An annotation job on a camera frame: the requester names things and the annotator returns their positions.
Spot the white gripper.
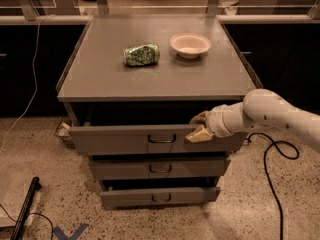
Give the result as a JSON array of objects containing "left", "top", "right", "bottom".
[{"left": 185, "top": 105, "right": 233, "bottom": 143}]

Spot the grey top drawer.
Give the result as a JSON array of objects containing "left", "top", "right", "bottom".
[{"left": 69, "top": 123, "right": 246, "bottom": 155}]

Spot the grey drawer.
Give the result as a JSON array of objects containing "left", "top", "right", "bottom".
[
  {"left": 100, "top": 187, "right": 220, "bottom": 209},
  {"left": 89, "top": 156, "right": 230, "bottom": 180},
  {"left": 69, "top": 123, "right": 246, "bottom": 155}
]

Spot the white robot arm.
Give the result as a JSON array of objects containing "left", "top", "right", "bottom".
[{"left": 186, "top": 89, "right": 320, "bottom": 152}]

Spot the grey drawer cabinet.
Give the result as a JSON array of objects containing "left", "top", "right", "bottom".
[{"left": 58, "top": 14, "right": 261, "bottom": 193}]

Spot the grey middle drawer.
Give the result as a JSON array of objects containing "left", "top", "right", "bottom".
[{"left": 89, "top": 156, "right": 230, "bottom": 180}]

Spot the grey bottom drawer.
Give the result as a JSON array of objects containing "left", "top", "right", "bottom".
[{"left": 100, "top": 187, "right": 220, "bottom": 209}]

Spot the white paper bowl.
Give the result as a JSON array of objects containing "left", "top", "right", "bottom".
[{"left": 169, "top": 33, "right": 211, "bottom": 59}]

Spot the crushed green soda can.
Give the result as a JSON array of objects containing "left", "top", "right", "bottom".
[{"left": 123, "top": 43, "right": 160, "bottom": 67}]

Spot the blue tape cross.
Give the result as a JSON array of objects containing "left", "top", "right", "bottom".
[{"left": 52, "top": 222, "right": 90, "bottom": 240}]

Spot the black bar on floor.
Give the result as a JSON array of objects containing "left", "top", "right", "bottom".
[{"left": 10, "top": 177, "right": 41, "bottom": 240}]

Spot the wire basket on floor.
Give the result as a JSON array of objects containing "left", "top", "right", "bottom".
[{"left": 54, "top": 117, "right": 75, "bottom": 149}]

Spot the white hanging cable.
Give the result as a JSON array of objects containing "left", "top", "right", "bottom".
[{"left": 0, "top": 13, "right": 56, "bottom": 152}]

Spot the thin black cable left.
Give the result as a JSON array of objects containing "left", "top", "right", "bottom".
[{"left": 0, "top": 202, "right": 55, "bottom": 240}]

